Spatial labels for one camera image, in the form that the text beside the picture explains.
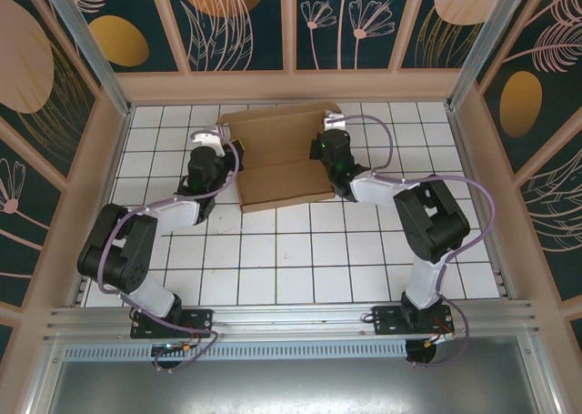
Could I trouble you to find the thin aluminium side rail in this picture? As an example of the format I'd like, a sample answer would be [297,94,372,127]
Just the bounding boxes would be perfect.
[447,106,517,299]

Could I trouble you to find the small circuit board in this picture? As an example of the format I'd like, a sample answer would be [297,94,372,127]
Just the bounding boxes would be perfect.
[152,340,195,357]

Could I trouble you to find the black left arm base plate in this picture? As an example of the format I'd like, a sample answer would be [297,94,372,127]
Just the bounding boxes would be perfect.
[130,308,215,340]

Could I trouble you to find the grey metal sheet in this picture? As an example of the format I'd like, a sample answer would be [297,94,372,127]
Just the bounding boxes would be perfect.
[25,336,563,414]

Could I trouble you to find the grey slotted cable duct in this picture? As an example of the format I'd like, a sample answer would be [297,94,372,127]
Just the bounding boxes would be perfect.
[62,339,409,361]

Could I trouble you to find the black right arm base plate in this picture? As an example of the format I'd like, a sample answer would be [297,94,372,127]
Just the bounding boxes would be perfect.
[371,305,456,337]

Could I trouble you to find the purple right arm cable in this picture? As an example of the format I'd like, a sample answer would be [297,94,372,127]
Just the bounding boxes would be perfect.
[334,114,497,369]

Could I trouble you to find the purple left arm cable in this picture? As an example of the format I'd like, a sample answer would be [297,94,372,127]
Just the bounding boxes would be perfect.
[97,130,242,374]

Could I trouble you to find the aluminium frame post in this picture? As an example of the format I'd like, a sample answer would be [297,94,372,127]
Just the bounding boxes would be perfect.
[445,0,534,111]
[36,0,134,117]

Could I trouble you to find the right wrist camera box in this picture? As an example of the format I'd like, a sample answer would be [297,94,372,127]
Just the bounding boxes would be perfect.
[321,110,350,133]

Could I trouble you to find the brown cardboard box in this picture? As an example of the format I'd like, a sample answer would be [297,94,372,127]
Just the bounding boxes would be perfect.
[215,101,346,214]

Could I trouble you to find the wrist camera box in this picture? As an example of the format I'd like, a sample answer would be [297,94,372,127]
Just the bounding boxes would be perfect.
[189,125,234,157]
[321,110,350,133]

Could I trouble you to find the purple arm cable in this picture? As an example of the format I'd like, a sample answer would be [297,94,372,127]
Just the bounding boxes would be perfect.
[334,114,497,369]
[97,130,242,374]

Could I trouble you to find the yellow wire connector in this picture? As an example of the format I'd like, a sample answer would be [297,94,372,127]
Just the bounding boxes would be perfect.
[425,329,457,348]

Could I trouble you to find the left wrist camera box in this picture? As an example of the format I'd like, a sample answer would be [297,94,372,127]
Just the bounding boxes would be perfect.
[189,125,234,157]

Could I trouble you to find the aluminium table rail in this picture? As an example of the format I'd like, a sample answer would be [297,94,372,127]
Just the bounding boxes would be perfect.
[43,298,541,342]

